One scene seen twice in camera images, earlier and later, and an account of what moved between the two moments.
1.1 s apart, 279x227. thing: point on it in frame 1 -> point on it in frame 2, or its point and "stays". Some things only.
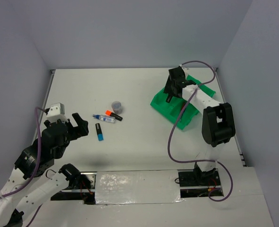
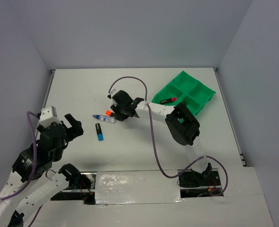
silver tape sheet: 123,187 stays
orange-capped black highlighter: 111,114 stays
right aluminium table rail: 224,101 stays
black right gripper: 167,88 -> 116,110
